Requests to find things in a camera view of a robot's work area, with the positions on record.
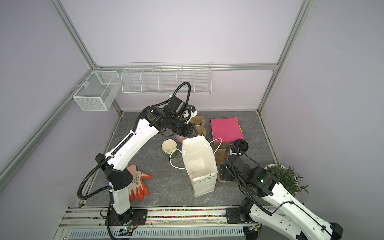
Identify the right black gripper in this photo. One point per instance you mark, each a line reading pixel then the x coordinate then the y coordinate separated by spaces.
pixel 225 176

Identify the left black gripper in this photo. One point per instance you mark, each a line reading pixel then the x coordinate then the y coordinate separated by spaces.
pixel 190 132

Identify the white cartoon paper gift bag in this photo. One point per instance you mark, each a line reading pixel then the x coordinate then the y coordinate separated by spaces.
pixel 200 164

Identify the black paper coffee cup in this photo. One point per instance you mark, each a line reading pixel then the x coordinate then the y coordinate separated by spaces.
pixel 242 145

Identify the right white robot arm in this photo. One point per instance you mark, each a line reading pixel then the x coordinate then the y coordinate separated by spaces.
pixel 270 204

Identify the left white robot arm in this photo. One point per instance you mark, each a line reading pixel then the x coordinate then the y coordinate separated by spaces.
pixel 173 114

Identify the green paper coffee cup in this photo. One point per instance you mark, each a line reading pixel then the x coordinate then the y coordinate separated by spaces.
pixel 169 147

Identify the pink cup of stirrers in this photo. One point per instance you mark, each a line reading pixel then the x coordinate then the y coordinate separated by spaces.
pixel 180 139

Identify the brown pulp cup carrier stack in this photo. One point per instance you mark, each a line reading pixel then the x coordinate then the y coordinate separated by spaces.
pixel 199 122

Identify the potted green plant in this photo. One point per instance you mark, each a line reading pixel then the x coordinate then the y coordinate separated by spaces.
pixel 288 177

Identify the orange white work glove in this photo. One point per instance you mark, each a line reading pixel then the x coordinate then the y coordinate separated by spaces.
pixel 137 188

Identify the small white mesh basket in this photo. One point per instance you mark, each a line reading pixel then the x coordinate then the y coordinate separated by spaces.
pixel 98 91

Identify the long white wire shelf basket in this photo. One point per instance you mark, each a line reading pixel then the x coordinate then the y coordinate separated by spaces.
pixel 165 77

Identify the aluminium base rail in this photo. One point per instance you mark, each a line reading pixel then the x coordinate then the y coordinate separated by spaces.
pixel 168 223

